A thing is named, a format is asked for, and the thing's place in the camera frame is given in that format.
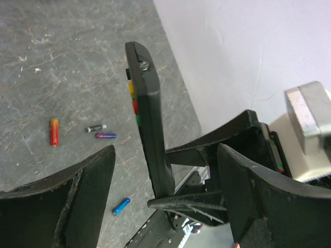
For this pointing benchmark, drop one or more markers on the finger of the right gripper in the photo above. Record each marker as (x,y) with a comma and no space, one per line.
(207,208)

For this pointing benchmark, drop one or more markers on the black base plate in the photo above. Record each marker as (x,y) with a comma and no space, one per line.
(166,229)

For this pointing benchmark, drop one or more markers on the purple blue battery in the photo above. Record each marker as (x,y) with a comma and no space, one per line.
(106,135)

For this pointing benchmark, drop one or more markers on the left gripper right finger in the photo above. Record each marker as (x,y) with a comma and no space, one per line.
(267,209)

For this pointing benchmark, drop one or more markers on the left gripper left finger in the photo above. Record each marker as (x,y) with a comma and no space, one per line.
(64,209)

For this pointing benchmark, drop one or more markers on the black white battery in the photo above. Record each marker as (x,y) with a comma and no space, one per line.
(95,128)

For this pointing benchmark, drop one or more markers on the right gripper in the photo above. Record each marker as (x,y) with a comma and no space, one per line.
(236,133)

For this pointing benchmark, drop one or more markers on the red orange battery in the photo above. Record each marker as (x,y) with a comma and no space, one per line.
(54,131)

